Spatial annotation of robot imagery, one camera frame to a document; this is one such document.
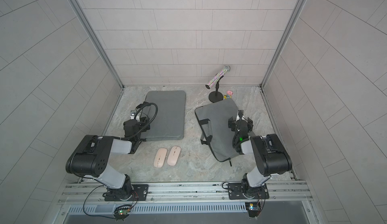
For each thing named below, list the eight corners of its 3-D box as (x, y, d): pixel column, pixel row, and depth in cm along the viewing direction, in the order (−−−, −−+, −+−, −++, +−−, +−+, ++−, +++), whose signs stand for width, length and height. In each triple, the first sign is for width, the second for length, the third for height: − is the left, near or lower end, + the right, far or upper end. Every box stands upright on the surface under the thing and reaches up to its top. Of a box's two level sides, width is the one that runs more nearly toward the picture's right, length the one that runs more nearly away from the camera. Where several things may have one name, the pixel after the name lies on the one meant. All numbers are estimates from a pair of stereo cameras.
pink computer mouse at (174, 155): (166, 165, 81) (165, 163, 80) (172, 146, 88) (171, 145, 86) (176, 166, 81) (176, 165, 79) (181, 148, 87) (181, 146, 86)
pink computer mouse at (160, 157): (154, 167, 81) (153, 166, 79) (157, 149, 87) (156, 148, 85) (164, 167, 81) (164, 166, 79) (167, 149, 87) (166, 148, 85)
